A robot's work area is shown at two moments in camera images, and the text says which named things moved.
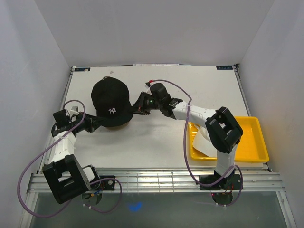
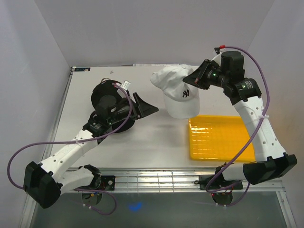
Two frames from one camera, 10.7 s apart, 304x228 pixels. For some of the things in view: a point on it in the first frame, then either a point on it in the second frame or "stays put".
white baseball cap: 202,142 -> 182,99
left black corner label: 80,69 stays put
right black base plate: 229,182 stays put
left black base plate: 109,185 stays put
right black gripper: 138,108 -> 196,78
